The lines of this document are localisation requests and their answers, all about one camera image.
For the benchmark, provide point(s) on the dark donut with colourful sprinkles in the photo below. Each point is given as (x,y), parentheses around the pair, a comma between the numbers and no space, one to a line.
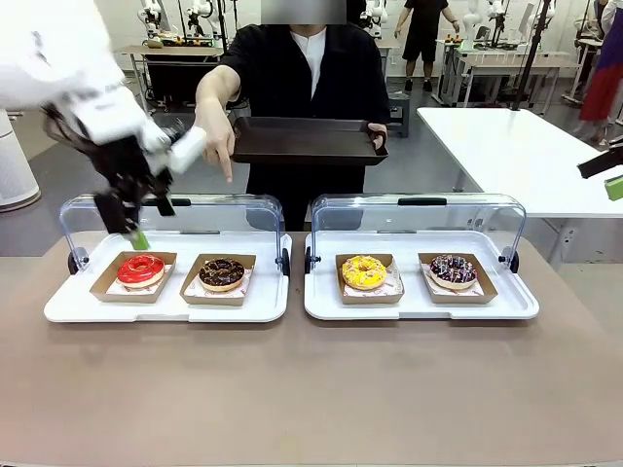
(440,272)

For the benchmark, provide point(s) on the chocolate donut with nut sprinkles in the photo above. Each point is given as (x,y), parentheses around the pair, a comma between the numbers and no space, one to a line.
(211,277)

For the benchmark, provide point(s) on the cardboard box under dark sprinkled donut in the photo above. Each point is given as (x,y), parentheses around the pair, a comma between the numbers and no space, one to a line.
(487,292)

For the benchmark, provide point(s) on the white display tray base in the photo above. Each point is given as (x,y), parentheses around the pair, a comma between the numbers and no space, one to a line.
(418,311)
(168,313)

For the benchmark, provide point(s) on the person's right forearm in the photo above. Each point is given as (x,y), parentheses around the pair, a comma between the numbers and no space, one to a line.
(216,87)

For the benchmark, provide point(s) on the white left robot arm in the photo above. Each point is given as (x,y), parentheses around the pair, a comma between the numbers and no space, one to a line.
(58,63)

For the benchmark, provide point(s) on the printed paper under red donut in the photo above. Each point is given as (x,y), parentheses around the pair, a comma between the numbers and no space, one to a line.
(117,289)

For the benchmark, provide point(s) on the person's right hand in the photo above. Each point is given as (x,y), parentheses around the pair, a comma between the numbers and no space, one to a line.
(216,133)

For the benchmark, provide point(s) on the person in black shirt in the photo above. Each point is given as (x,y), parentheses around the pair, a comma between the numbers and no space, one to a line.
(292,78)

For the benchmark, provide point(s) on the standing person in black clothes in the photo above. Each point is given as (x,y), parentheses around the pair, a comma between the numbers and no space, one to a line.
(423,29)

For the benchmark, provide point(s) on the cardboard box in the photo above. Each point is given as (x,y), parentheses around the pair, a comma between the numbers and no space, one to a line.
(194,298)
(104,287)
(487,292)
(340,298)

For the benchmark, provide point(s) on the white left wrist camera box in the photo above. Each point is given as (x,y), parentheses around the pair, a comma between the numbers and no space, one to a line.
(187,148)

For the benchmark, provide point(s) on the cardboard box under red donut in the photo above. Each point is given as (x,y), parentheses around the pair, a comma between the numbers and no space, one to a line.
(104,287)

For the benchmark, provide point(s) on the red glazed donut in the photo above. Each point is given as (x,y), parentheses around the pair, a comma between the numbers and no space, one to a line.
(129,275)

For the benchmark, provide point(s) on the person in red skirt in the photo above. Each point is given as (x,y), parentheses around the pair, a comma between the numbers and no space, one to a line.
(603,73)

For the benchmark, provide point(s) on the white air purifier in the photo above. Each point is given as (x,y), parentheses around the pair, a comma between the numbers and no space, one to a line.
(14,165)

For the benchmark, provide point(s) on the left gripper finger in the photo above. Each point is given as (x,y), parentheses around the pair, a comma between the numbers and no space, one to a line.
(165,204)
(117,214)

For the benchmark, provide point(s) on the printed paper under chocolate donut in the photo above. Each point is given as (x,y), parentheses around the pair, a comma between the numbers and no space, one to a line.
(194,291)

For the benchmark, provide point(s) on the background workbench with black panel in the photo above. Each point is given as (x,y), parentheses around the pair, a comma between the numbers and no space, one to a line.
(170,73)

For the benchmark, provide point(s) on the clear hinged display lid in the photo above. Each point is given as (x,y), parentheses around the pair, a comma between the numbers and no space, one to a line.
(389,216)
(219,214)

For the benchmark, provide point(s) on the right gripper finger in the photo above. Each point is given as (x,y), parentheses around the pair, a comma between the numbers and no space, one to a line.
(601,163)
(615,189)

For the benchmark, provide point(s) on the cardboard box under yellow donut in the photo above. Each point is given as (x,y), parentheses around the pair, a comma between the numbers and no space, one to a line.
(340,298)

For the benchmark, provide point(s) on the printed paper under dark sprinkled donut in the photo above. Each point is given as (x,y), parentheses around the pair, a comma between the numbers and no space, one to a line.
(474,291)

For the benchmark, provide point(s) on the grey metal stool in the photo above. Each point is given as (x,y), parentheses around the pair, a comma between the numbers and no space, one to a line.
(398,112)

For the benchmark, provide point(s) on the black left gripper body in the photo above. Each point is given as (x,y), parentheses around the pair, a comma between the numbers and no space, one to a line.
(129,168)

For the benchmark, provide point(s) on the printed paper under yellow donut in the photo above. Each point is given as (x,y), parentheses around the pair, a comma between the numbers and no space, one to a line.
(395,287)

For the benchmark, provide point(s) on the person's left hand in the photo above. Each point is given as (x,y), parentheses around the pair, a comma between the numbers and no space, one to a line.
(377,132)

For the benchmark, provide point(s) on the background grey workbench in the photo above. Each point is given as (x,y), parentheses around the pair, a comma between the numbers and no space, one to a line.
(501,63)

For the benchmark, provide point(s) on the yellow glazed sprinkled donut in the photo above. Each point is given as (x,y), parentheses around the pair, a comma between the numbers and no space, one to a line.
(353,275)

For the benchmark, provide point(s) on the dark brown serving tray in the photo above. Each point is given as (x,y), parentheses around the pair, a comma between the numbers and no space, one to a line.
(302,143)

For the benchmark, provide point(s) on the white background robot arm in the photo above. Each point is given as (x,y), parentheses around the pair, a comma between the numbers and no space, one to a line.
(473,22)
(152,17)
(200,14)

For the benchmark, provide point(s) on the black tripod pole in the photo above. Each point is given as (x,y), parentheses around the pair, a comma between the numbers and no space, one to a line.
(528,63)

